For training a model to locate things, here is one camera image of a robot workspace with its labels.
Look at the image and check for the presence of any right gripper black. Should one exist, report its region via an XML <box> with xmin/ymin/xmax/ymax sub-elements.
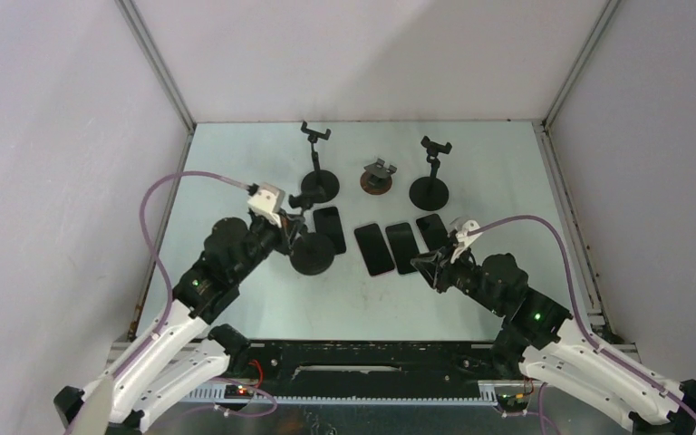
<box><xmin>411</xmin><ymin>240</ymin><xmax>504</xmax><ymax>316</ymax></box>

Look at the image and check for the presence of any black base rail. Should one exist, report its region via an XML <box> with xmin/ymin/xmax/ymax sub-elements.
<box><xmin>226</xmin><ymin>340</ymin><xmax>526</xmax><ymax>398</ymax></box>

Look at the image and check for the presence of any black round-base phone stand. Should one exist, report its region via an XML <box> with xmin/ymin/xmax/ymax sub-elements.
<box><xmin>409</xmin><ymin>136</ymin><xmax>452</xmax><ymax>211</ymax></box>

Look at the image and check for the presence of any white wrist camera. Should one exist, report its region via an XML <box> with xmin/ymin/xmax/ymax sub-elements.
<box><xmin>246</xmin><ymin>183</ymin><xmax>285</xmax><ymax>228</ymax></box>
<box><xmin>449</xmin><ymin>217</ymin><xmax>481</xmax><ymax>264</ymax></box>

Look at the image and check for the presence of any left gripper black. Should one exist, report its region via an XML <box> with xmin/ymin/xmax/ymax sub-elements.
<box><xmin>230</xmin><ymin>208</ymin><xmax>305</xmax><ymax>285</ymax></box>

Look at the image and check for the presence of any small teal phone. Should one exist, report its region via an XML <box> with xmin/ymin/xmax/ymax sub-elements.
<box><xmin>385</xmin><ymin>222</ymin><xmax>420</xmax><ymax>276</ymax></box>

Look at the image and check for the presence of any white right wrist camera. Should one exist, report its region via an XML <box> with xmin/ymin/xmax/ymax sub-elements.
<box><xmin>449</xmin><ymin>217</ymin><xmax>481</xmax><ymax>264</ymax></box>

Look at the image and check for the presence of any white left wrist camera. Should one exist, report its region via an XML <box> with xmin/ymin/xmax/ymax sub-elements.
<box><xmin>246</xmin><ymin>183</ymin><xmax>285</xmax><ymax>228</ymax></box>

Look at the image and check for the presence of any black phone pink case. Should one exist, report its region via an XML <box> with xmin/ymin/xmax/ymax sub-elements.
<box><xmin>353</xmin><ymin>223</ymin><xmax>395</xmax><ymax>276</ymax></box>

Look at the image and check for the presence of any brown round phone stand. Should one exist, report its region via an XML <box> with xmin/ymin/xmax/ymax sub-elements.
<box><xmin>360</xmin><ymin>158</ymin><xmax>398</xmax><ymax>196</ymax></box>

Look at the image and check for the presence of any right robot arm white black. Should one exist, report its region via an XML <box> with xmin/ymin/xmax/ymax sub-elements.
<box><xmin>411</xmin><ymin>247</ymin><xmax>696</xmax><ymax>434</ymax></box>

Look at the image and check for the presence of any grey cable duct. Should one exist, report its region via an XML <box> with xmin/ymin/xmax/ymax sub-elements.
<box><xmin>180</xmin><ymin>383</ymin><xmax>508</xmax><ymax>406</ymax></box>

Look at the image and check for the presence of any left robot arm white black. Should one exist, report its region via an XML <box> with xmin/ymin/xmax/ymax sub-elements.
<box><xmin>53</xmin><ymin>212</ymin><xmax>305</xmax><ymax>434</ymax></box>

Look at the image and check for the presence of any black smartphone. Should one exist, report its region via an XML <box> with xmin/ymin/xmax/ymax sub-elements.
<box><xmin>415</xmin><ymin>213</ymin><xmax>450</xmax><ymax>251</ymax></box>

